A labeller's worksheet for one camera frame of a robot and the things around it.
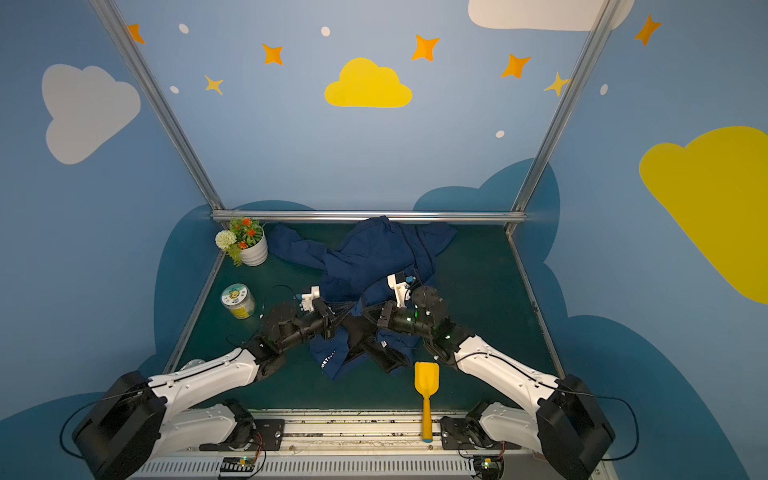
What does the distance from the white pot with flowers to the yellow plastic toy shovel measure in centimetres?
68

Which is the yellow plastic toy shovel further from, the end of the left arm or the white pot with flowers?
the white pot with flowers

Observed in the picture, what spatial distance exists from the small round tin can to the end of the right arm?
1.63 ft

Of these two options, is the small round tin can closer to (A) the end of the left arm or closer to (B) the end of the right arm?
(A) the end of the left arm

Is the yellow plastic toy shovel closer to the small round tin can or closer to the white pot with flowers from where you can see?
the small round tin can

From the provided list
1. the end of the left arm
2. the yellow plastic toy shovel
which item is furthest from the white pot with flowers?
the yellow plastic toy shovel

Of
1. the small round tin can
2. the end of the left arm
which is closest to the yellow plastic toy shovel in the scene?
the end of the left arm

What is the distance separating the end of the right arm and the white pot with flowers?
58 cm

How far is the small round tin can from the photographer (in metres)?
0.92

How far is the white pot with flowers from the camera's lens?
98cm

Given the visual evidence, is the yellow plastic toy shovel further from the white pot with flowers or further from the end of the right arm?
the white pot with flowers
